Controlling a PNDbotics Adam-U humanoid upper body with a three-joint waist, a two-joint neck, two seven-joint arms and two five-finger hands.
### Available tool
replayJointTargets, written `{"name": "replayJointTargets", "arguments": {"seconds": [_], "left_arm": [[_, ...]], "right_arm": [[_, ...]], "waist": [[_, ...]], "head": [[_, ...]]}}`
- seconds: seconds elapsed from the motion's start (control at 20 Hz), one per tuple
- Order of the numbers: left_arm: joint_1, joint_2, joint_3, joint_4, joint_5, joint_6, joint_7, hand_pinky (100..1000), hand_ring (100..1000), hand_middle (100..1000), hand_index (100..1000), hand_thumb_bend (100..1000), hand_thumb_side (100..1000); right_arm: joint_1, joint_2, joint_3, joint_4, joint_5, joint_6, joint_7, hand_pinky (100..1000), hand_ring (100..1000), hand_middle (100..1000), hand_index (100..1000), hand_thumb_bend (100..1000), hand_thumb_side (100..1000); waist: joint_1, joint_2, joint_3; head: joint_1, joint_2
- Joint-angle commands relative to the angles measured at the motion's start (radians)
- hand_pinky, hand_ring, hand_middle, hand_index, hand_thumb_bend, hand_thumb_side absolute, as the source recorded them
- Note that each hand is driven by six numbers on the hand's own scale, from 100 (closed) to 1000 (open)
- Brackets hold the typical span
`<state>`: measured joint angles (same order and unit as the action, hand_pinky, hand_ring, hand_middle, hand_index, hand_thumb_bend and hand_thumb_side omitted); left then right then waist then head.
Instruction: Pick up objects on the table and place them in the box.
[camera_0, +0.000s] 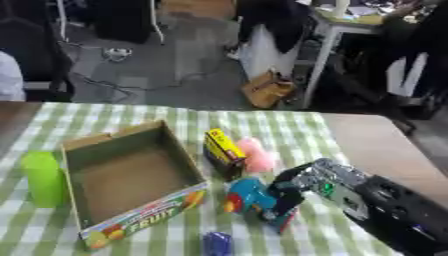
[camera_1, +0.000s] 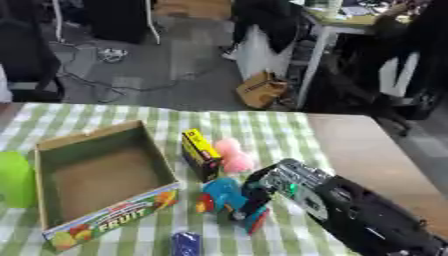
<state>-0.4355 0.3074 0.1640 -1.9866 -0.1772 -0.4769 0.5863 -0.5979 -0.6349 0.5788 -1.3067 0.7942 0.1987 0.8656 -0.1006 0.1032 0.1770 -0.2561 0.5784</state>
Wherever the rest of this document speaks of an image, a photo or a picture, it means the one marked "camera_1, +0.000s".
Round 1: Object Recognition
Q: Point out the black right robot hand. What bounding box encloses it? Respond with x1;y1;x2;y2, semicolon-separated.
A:
229;164;284;224

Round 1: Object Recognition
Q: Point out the blue and red toy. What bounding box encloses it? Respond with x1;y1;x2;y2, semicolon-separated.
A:
194;176;272;235

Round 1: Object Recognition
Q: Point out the yellow and black small box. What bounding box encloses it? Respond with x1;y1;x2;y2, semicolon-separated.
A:
178;128;226;184

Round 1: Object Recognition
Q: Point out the dark blue small box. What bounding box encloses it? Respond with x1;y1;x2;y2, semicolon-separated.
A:
169;231;205;256

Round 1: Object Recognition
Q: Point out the brown cardboard box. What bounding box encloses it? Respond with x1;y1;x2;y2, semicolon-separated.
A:
232;70;291;111

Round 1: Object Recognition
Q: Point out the tan cardboard box green inside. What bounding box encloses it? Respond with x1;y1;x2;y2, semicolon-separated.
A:
33;119;182;252

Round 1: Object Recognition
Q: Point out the pink soft toy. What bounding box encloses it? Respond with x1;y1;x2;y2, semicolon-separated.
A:
211;137;258;175

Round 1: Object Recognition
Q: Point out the white cabinet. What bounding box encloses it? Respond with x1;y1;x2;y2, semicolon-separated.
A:
232;23;298;82

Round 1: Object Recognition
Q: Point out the black chair with wheels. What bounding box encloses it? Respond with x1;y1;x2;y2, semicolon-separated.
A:
302;31;448;136

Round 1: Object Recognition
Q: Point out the black jacket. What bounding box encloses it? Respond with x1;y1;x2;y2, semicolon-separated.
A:
229;0;307;54

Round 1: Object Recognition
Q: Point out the white desk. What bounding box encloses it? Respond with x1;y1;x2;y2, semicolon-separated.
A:
295;9;424;109

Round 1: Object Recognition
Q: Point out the white power strip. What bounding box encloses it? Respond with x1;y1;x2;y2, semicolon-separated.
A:
96;47;130;64

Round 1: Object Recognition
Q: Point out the black cabinet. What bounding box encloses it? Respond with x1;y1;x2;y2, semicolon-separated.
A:
78;0;158;45

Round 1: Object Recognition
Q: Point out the bright green plastic object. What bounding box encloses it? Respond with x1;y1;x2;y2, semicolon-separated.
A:
0;151;39;210

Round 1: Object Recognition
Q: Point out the black office chair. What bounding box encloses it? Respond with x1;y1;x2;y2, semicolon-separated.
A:
0;18;67;104

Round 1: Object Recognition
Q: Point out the black floor cable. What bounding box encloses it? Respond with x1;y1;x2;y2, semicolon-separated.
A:
54;39;200;104

